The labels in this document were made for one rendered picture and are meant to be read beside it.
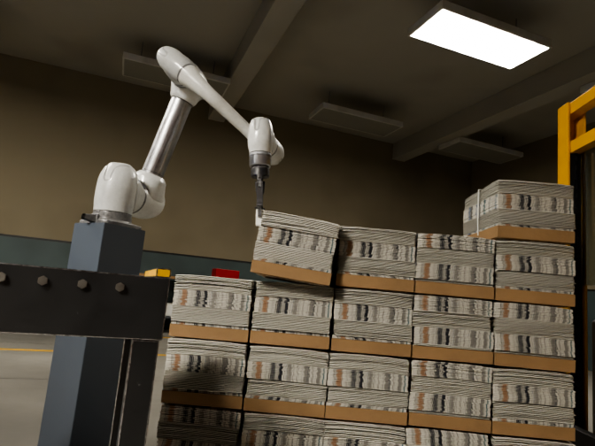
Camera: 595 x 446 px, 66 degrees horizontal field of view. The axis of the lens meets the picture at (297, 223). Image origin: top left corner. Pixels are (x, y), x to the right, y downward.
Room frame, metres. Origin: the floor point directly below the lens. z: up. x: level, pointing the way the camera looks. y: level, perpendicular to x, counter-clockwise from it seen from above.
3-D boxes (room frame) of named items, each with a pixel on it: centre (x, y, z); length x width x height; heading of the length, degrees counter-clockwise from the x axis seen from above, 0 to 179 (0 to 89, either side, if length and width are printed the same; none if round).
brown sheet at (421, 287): (1.86, -0.59, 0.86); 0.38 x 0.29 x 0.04; 179
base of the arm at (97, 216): (1.89, 0.79, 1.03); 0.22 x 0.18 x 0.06; 147
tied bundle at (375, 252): (1.87, -0.30, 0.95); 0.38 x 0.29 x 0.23; 179
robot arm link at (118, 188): (1.92, 0.77, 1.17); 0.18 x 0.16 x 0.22; 167
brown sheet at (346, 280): (1.87, -0.30, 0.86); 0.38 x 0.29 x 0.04; 179
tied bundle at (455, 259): (1.86, -0.59, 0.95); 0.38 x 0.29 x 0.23; 179
